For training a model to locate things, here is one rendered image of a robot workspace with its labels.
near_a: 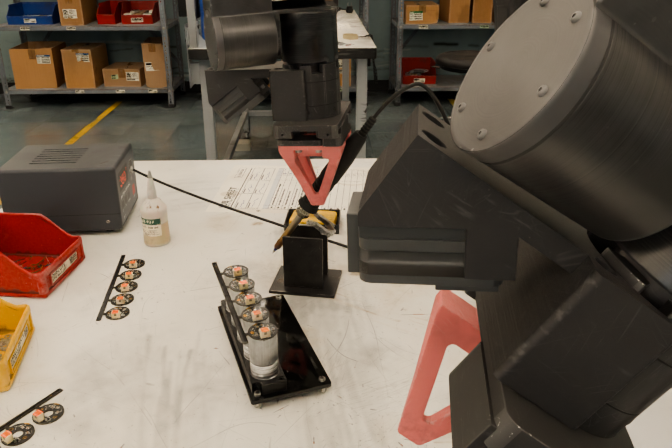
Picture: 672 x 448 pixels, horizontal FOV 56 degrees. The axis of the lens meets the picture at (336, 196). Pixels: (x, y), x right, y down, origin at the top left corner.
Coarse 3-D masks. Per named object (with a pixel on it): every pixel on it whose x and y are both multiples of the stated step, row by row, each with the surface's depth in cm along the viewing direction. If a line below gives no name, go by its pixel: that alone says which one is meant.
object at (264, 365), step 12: (276, 336) 54; (252, 348) 53; (264, 348) 53; (276, 348) 54; (252, 360) 54; (264, 360) 54; (276, 360) 54; (252, 372) 55; (264, 372) 54; (276, 372) 55
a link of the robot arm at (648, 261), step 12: (636, 240) 21; (648, 240) 21; (660, 240) 20; (624, 252) 22; (636, 252) 21; (648, 252) 21; (660, 252) 20; (636, 264) 22; (648, 264) 20; (660, 264) 20; (648, 276) 21; (660, 276) 20; (648, 288) 21; (660, 288) 21; (648, 300) 21; (660, 300) 21
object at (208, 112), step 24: (192, 0) 229; (192, 24) 232; (360, 24) 302; (192, 48) 235; (360, 48) 236; (360, 72) 243; (360, 96) 247; (240, 120) 360; (360, 120) 251; (216, 144) 255
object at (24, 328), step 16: (0, 304) 63; (0, 320) 64; (16, 320) 64; (32, 320) 64; (0, 336) 63; (16, 336) 59; (0, 352) 61; (16, 352) 59; (0, 368) 55; (16, 368) 58; (0, 384) 56
